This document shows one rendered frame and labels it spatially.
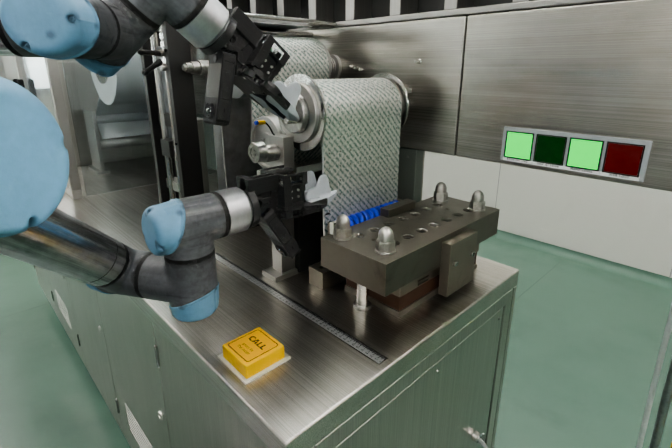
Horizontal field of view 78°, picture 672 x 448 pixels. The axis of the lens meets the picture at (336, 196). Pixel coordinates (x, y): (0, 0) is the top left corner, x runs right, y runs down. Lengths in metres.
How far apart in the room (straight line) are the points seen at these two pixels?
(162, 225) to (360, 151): 0.43
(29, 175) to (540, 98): 0.81
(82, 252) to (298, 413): 0.36
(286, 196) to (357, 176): 0.21
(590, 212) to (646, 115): 2.57
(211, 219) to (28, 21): 0.32
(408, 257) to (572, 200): 2.74
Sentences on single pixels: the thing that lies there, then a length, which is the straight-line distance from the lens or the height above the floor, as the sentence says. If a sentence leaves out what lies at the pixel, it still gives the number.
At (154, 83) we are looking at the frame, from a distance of 1.13.
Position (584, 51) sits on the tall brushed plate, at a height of 1.36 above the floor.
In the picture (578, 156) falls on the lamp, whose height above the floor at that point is 1.18.
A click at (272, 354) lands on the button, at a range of 0.68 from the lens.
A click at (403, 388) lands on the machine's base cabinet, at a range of 0.76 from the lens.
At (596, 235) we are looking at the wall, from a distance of 3.44.
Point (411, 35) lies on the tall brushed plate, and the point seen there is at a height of 1.41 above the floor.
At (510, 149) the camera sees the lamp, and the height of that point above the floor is 1.18.
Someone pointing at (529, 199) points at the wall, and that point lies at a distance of 3.52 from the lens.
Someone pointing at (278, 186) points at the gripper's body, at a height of 1.14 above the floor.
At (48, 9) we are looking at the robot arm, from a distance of 0.53.
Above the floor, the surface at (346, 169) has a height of 1.14.
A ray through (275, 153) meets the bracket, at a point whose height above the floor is 1.17.
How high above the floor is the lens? 1.34
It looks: 17 degrees down
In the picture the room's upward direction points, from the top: straight up
